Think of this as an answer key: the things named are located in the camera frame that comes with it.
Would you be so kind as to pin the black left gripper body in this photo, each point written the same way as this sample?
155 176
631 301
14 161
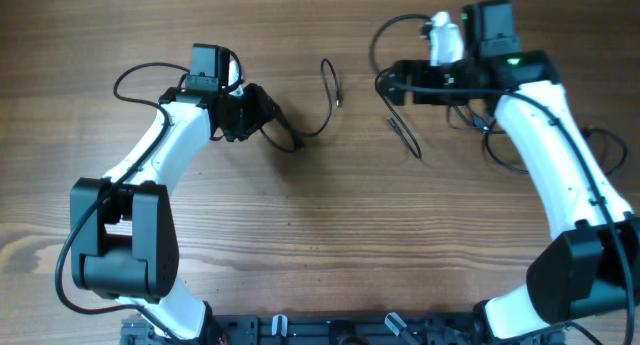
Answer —
247 113

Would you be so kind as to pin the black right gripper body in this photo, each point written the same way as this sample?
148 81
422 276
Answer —
406 83

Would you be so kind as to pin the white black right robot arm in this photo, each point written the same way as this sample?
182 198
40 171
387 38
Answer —
591 266

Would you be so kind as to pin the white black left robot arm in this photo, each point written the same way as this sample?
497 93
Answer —
123 244

